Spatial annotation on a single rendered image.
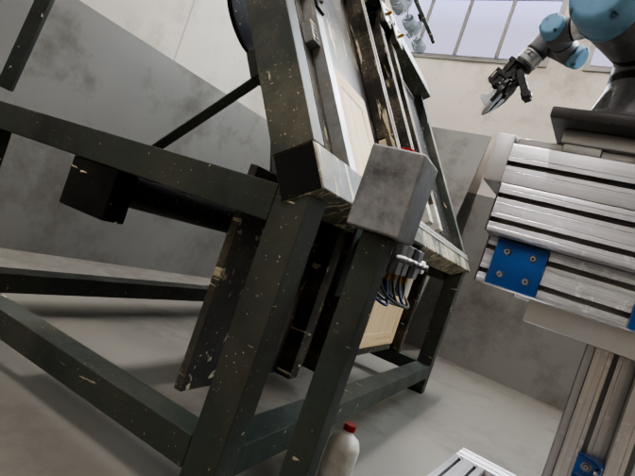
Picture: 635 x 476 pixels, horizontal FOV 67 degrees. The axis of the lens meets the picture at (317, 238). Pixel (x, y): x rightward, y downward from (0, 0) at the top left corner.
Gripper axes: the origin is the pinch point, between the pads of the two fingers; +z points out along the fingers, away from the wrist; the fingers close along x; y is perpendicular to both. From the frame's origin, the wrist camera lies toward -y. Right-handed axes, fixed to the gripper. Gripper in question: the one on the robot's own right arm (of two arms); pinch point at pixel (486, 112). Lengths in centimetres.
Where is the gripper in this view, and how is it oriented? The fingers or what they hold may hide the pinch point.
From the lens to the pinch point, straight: 186.2
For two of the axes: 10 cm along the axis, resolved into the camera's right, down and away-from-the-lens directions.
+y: -5.6, -6.8, 4.8
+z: -6.6, 7.1, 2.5
